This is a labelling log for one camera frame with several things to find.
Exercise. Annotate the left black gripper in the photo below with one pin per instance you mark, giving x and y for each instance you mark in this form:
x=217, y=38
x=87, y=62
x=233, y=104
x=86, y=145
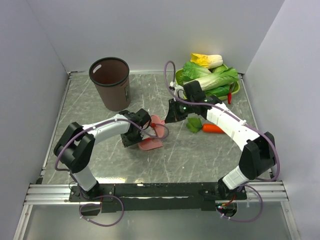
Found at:
x=127, y=142

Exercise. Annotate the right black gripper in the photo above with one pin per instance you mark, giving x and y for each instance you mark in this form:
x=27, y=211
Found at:
x=173, y=115

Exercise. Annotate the pink plastic dustpan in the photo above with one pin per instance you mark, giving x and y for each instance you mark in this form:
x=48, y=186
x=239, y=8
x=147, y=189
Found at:
x=156, y=143

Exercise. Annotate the pink plastic brush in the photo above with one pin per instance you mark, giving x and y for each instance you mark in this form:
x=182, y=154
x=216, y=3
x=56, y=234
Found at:
x=159, y=129

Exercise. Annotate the red paper scrap strip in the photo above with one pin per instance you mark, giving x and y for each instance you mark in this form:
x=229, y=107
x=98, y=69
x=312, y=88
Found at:
x=147, y=140

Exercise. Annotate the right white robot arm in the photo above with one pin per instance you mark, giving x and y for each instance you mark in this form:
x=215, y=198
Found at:
x=258, y=152

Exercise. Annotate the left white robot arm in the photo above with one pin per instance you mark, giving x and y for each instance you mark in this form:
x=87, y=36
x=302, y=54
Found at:
x=75, y=147

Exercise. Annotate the toy carrot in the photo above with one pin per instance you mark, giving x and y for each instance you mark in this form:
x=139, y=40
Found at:
x=195, y=125

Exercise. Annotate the red chili toy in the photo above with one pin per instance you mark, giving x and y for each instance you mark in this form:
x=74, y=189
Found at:
x=229, y=98

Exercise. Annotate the white bok choy toy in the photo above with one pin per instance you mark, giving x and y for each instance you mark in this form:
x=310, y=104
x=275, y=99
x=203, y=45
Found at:
x=217, y=79

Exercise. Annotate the yellow napa cabbage toy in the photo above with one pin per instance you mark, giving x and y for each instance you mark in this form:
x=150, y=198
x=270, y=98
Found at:
x=207, y=61

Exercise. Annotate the brown plastic waste bin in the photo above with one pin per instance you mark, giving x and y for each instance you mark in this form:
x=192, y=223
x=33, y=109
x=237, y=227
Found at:
x=110, y=75

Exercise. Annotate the green plastic tray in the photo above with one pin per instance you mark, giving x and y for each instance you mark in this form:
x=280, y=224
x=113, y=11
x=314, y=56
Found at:
x=222, y=91

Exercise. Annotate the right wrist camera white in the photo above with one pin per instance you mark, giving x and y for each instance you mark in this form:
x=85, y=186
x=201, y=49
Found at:
x=177, y=90

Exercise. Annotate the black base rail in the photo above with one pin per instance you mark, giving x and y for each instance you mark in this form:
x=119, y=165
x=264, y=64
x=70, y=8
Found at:
x=115, y=197

